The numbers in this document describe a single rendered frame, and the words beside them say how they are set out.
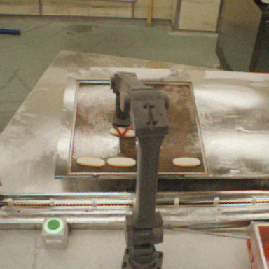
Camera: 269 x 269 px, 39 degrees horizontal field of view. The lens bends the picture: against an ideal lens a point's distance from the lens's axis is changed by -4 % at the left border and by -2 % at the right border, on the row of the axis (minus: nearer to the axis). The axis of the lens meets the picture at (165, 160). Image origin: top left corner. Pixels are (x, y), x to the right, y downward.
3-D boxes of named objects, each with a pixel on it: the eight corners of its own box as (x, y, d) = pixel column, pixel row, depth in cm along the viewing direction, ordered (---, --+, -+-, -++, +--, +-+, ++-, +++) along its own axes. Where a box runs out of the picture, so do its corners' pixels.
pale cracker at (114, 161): (106, 166, 135) (106, 164, 134) (107, 157, 137) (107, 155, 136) (135, 167, 136) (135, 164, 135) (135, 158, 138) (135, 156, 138)
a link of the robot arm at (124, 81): (123, 117, 88) (169, 114, 91) (122, 92, 86) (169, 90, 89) (108, 88, 128) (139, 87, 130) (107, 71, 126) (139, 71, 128)
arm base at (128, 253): (120, 272, 112) (160, 278, 112) (120, 257, 107) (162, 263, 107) (125, 249, 119) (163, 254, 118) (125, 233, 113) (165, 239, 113)
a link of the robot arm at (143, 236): (134, 259, 108) (152, 257, 109) (134, 238, 102) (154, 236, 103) (129, 234, 115) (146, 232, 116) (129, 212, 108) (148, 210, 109)
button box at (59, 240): (43, 256, 117) (38, 235, 110) (46, 236, 123) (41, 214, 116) (69, 256, 118) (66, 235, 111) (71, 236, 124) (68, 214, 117)
